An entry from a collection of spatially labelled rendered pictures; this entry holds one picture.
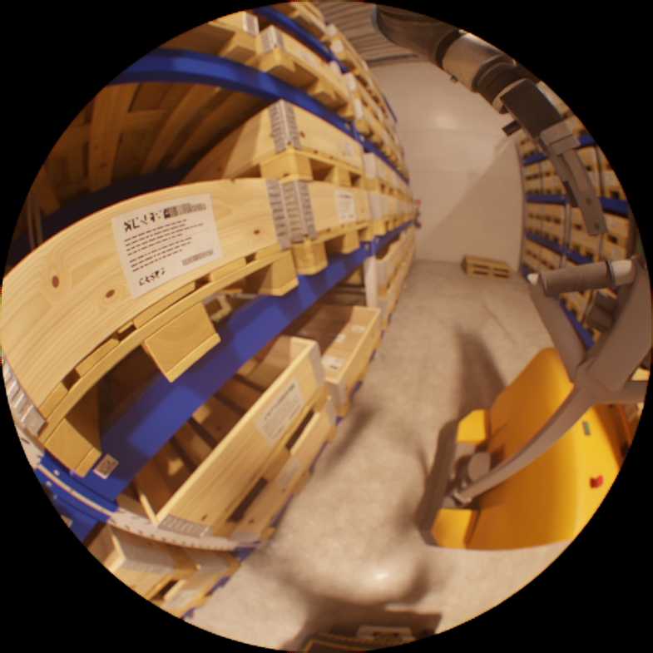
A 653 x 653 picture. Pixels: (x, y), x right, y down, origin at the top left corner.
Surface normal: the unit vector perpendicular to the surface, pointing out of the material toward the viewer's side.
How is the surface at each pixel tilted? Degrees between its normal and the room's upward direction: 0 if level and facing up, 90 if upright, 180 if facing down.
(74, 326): 90
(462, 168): 90
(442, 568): 0
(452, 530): 22
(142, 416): 90
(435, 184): 90
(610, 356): 106
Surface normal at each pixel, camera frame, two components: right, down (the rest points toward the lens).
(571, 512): -0.72, -0.70
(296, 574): -0.16, -0.84
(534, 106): -0.76, 0.62
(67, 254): 0.88, 0.12
